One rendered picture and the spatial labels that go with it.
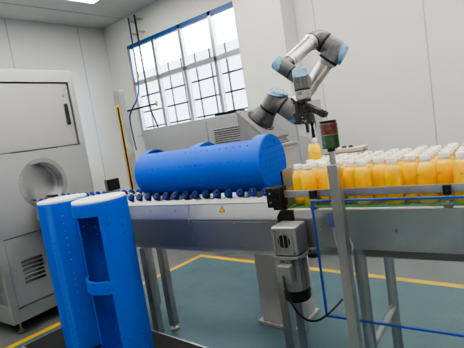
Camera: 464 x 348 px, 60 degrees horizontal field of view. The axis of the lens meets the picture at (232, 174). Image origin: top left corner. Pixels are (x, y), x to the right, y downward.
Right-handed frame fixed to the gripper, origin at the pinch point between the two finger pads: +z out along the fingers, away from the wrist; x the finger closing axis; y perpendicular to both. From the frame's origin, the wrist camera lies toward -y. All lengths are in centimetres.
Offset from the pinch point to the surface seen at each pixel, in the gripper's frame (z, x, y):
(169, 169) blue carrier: 6, 24, 76
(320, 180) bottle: 16.5, 23.7, -11.5
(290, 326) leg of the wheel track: 90, 19, 16
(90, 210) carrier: 18, 67, 92
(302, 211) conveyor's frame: 27.9, 32.7, -5.5
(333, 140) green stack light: -2, 48, -29
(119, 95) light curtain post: -48, -22, 158
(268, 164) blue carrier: 8.6, 15.4, 18.1
